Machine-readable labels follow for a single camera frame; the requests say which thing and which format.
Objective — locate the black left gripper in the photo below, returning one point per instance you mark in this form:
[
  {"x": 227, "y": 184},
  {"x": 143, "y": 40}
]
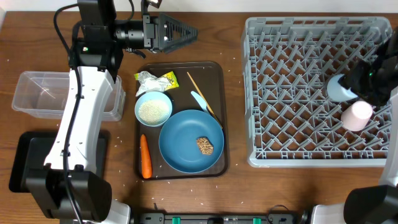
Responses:
[{"x": 149, "y": 32}]

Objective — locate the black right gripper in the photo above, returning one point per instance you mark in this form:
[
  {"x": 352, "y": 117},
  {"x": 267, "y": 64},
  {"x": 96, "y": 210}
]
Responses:
[{"x": 352, "y": 79}]

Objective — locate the light blue plastic cup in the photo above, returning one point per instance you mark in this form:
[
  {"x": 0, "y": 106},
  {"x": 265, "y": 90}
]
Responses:
[{"x": 338, "y": 93}]

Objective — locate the pink plastic cup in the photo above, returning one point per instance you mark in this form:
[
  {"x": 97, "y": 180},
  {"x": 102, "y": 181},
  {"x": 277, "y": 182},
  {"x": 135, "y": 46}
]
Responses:
[{"x": 356, "y": 117}]

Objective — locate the dark blue plate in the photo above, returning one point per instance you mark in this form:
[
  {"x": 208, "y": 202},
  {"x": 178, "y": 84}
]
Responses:
[{"x": 178, "y": 141}]

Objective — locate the brown food scrap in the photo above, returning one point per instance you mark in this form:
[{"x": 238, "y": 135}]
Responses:
[{"x": 205, "y": 146}]

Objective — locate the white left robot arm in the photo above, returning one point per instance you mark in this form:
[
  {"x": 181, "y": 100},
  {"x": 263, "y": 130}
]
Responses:
[{"x": 66, "y": 186}]

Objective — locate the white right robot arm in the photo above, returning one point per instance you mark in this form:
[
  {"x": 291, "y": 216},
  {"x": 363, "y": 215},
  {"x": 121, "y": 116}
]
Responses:
[{"x": 375, "y": 204}]

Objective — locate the grey dishwasher rack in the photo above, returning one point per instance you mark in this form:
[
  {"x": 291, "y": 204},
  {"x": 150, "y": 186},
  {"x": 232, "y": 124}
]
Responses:
[{"x": 290, "y": 119}]

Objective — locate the black waste tray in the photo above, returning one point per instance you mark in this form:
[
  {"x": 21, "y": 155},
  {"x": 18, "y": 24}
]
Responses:
[{"x": 32, "y": 149}]

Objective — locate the crumpled yellow foil wrapper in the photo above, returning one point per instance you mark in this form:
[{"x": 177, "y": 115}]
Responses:
[{"x": 149, "y": 82}]

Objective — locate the wooden chopstick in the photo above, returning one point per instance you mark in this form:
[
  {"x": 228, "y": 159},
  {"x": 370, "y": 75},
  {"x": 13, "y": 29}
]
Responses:
[{"x": 207, "y": 104}]

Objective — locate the light blue plastic knife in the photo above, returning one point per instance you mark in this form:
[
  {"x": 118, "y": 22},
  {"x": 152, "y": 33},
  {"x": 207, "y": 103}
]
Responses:
[{"x": 200, "y": 101}]

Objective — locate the light blue rice bowl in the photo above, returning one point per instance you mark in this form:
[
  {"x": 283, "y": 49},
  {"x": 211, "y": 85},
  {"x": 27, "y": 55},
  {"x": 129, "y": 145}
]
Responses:
[{"x": 153, "y": 109}]

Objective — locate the dark brown serving tray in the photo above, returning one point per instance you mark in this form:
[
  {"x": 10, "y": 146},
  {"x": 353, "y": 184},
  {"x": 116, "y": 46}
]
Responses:
[{"x": 209, "y": 78}]

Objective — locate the orange carrot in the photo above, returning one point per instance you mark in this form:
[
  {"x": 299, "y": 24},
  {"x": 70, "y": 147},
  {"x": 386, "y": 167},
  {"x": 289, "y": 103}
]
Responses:
[{"x": 146, "y": 163}]

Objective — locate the clear plastic bin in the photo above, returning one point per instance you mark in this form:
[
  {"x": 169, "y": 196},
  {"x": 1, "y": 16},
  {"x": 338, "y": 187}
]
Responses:
[{"x": 44, "y": 95}]

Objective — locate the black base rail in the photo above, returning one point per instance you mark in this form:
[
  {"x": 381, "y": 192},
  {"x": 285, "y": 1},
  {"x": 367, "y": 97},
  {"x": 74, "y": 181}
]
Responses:
[{"x": 160, "y": 218}]

